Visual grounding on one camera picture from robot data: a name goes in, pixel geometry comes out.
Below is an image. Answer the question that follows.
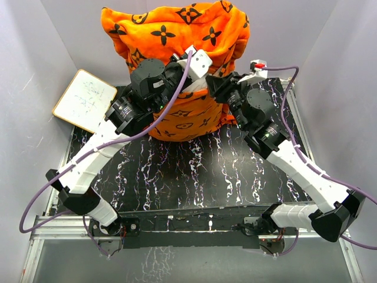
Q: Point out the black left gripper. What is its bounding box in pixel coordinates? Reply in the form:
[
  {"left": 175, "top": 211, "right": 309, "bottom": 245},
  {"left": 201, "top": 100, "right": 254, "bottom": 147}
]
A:
[{"left": 150, "top": 53, "right": 192, "bottom": 113}]

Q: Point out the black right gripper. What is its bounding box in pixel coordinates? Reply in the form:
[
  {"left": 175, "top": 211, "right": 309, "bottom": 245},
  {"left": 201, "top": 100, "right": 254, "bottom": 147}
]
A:
[{"left": 207, "top": 73, "right": 252, "bottom": 132}]

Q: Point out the orange patterned plush pillowcase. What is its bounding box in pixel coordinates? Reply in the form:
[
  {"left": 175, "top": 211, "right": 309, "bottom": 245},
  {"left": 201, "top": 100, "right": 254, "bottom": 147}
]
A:
[{"left": 101, "top": 0, "right": 250, "bottom": 142}]

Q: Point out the white pillow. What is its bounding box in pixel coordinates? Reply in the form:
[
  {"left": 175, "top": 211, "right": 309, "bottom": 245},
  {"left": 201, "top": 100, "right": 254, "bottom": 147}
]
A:
[{"left": 176, "top": 67, "right": 222, "bottom": 93}]

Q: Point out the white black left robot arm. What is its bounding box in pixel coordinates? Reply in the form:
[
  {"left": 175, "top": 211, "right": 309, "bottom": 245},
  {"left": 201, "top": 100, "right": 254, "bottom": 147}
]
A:
[{"left": 46, "top": 51, "right": 193, "bottom": 235}]

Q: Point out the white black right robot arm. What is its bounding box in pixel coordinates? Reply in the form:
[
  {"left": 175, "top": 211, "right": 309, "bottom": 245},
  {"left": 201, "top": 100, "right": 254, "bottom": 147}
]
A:
[{"left": 206, "top": 72, "right": 365, "bottom": 242}]

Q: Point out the small white dry-erase board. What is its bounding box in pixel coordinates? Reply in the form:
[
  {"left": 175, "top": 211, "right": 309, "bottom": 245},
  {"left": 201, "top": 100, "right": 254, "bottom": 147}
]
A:
[{"left": 52, "top": 69, "right": 117, "bottom": 133}]

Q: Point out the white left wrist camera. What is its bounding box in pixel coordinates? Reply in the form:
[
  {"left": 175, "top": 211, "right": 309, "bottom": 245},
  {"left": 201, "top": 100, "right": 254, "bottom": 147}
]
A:
[{"left": 178, "top": 45, "right": 213, "bottom": 81}]

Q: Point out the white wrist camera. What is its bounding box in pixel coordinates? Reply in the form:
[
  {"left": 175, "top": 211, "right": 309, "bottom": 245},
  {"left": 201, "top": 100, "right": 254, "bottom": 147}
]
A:
[
  {"left": 178, "top": 45, "right": 213, "bottom": 81},
  {"left": 237, "top": 60, "right": 268, "bottom": 85}
]

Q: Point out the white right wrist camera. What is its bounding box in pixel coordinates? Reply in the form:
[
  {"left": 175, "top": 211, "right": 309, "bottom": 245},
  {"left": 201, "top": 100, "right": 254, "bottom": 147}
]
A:
[{"left": 237, "top": 60, "right": 268, "bottom": 85}]

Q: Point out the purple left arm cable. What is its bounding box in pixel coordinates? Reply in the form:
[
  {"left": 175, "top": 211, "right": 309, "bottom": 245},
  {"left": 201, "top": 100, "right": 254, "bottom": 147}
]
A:
[{"left": 19, "top": 50, "right": 194, "bottom": 260}]

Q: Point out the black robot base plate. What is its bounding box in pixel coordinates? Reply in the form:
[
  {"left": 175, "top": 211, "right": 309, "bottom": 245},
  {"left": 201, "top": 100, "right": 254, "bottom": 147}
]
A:
[{"left": 85, "top": 206, "right": 298, "bottom": 250}]

